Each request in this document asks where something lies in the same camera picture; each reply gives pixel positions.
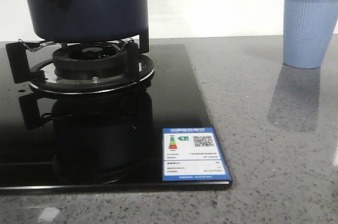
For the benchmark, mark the black pot support grate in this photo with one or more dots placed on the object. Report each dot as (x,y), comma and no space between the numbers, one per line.
(42,77)

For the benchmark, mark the blue energy label sticker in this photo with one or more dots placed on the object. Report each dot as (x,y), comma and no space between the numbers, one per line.
(193,154)

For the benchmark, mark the light blue ribbed cup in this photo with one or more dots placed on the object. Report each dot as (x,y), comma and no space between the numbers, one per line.
(308,29)

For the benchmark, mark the black round gas burner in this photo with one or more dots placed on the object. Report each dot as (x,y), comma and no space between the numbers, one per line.
(85,61)

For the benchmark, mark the black glass gas stove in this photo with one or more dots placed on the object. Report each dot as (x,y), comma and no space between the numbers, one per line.
(99,142)

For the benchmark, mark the dark blue cooking pot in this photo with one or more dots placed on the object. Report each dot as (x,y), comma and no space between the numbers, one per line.
(79,21)

